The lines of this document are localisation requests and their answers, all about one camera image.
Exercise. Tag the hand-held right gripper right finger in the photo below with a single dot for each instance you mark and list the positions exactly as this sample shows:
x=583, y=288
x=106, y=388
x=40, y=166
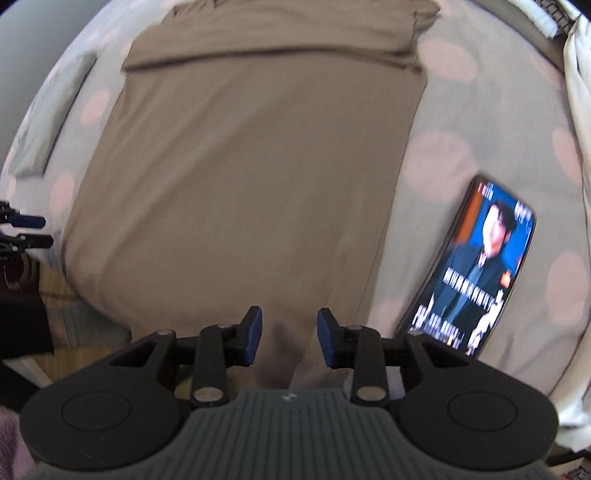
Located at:
x=325, y=337

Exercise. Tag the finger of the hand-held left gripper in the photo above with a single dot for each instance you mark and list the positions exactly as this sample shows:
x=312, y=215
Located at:
x=32, y=221
x=37, y=241

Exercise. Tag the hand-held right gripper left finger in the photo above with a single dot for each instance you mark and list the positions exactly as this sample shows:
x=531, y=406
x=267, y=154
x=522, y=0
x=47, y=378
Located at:
x=254, y=334

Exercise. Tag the taupe long sleeve shirt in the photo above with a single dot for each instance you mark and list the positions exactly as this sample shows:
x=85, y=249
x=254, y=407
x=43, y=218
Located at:
x=254, y=184

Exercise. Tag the pile of folded clothes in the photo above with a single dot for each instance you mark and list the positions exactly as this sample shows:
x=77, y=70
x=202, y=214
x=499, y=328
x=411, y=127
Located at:
x=538, y=21

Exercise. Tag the black cloth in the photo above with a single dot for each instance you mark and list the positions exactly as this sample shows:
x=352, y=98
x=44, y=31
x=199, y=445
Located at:
x=23, y=323

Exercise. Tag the grey folded cloth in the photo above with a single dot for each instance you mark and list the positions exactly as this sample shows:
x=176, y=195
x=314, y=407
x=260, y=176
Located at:
x=46, y=120

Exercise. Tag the smartphone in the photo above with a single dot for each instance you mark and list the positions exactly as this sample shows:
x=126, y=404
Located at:
x=480, y=258

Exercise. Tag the person's mauve clothing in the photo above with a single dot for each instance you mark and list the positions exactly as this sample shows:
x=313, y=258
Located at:
x=11, y=443

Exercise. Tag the bed with pink dotted sheet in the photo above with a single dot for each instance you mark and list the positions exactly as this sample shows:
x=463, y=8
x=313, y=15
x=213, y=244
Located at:
x=485, y=115

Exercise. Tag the white crumpled cloth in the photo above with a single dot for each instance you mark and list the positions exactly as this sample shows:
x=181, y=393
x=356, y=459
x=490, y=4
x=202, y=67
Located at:
x=579, y=92

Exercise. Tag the striped folded garment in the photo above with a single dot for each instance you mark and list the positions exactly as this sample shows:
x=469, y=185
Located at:
x=565, y=14

